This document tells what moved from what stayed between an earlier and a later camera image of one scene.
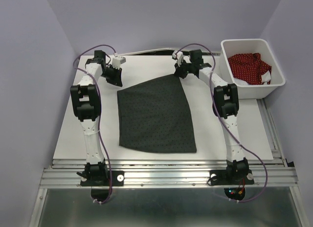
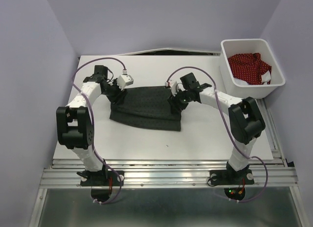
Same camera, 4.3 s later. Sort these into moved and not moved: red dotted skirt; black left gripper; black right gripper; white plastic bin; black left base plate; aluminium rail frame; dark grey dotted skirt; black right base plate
Moved: black left gripper; black right gripper; dark grey dotted skirt
Not moved: black right base plate; red dotted skirt; white plastic bin; black left base plate; aluminium rail frame
